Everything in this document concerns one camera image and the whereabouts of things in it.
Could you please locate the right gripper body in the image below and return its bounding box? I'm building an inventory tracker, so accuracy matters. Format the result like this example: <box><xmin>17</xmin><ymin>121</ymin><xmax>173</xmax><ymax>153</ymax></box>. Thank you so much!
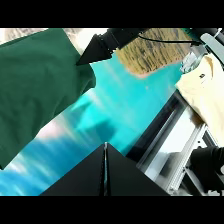
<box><xmin>105</xmin><ymin>27</ymin><xmax>150</xmax><ymax>52</ymax></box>

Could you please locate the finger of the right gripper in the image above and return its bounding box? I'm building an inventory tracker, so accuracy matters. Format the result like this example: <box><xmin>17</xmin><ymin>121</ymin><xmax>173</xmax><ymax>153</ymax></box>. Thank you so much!
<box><xmin>75</xmin><ymin>32</ymin><xmax>118</xmax><ymax>67</ymax></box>

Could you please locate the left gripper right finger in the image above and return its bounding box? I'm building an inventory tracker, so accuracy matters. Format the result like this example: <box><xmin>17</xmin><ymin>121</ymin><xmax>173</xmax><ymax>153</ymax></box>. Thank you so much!
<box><xmin>104</xmin><ymin>142</ymin><xmax>171</xmax><ymax>197</ymax></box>

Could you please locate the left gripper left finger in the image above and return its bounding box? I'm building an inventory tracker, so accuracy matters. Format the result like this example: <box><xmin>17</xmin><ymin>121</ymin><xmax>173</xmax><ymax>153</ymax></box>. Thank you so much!
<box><xmin>39</xmin><ymin>142</ymin><xmax>107</xmax><ymax>197</ymax></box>

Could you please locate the dark green T-shirt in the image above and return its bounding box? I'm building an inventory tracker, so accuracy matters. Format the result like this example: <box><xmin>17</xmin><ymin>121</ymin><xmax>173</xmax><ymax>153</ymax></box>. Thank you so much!
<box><xmin>0</xmin><ymin>27</ymin><xmax>97</xmax><ymax>171</ymax></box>

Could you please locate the pale yellow garment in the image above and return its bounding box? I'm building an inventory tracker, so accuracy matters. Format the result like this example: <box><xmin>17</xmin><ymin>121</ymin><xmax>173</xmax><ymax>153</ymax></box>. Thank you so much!
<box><xmin>174</xmin><ymin>53</ymin><xmax>224</xmax><ymax>148</ymax></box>

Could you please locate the black cable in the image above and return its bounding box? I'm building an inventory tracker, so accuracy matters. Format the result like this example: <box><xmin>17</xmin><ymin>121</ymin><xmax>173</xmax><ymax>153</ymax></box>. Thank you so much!
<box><xmin>137</xmin><ymin>34</ymin><xmax>202</xmax><ymax>46</ymax></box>

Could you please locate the silver frame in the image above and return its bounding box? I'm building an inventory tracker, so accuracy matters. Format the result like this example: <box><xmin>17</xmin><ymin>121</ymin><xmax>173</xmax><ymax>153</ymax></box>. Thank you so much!
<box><xmin>135</xmin><ymin>31</ymin><xmax>224</xmax><ymax>197</ymax></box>

